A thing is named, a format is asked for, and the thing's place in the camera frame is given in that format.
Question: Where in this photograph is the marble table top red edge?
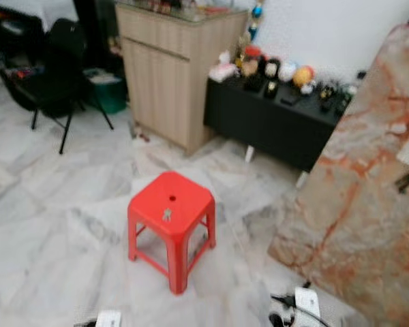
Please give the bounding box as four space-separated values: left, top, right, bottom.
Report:
268 24 409 327

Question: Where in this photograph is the red plastic stool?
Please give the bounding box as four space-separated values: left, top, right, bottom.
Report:
127 171 217 295

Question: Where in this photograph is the black low console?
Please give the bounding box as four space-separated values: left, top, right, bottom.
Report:
204 75 350 172

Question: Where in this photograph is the black toy figure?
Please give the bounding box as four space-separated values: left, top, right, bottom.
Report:
318 80 335 97

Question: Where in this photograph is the orange round plush toy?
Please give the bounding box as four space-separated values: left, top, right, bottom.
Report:
293 65 316 89

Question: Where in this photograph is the white round plush toy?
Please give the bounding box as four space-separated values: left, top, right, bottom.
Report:
278 61 297 83

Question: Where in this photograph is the black round plush toy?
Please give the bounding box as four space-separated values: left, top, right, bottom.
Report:
261 58 282 83

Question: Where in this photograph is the pink tissue pack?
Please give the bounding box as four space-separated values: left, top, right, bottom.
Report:
209 52 238 83

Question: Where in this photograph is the red lid jar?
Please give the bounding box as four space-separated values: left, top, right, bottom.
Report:
240 46 262 78

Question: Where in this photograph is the light wooden cabinet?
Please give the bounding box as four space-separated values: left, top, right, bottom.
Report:
116 2 249 155

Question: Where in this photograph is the green bin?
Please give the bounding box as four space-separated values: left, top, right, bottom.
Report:
85 67 128 114

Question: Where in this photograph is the blue trophy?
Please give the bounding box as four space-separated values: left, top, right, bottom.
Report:
249 0 266 40

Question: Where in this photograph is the black folding chair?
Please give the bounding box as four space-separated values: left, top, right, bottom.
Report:
0 18 115 155

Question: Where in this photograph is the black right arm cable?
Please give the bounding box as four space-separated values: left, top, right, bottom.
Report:
271 281 329 327

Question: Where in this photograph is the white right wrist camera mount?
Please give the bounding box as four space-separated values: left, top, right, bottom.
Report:
294 287 321 327

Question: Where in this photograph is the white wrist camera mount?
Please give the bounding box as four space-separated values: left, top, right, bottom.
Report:
294 287 321 327
95 310 122 327

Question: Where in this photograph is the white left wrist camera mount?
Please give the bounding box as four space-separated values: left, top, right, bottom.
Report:
95 310 122 327

